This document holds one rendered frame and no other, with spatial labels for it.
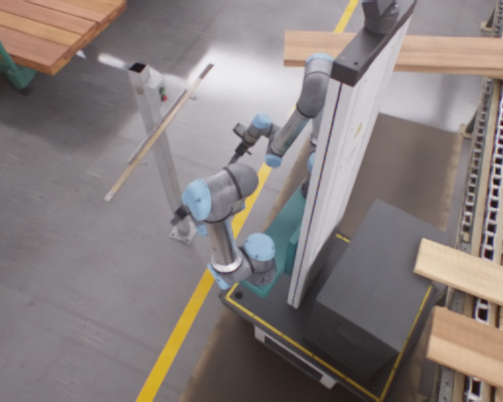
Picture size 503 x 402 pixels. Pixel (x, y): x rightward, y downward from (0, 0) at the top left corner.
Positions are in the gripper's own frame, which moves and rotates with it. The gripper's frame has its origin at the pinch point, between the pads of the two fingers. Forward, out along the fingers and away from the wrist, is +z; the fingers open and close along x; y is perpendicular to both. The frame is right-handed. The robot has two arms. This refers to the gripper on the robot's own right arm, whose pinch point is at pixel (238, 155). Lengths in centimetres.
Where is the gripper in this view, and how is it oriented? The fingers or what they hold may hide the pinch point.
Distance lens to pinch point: 207.7
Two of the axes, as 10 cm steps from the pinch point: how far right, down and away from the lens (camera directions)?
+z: -4.2, 4.7, 7.8
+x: 4.4, -6.5, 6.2
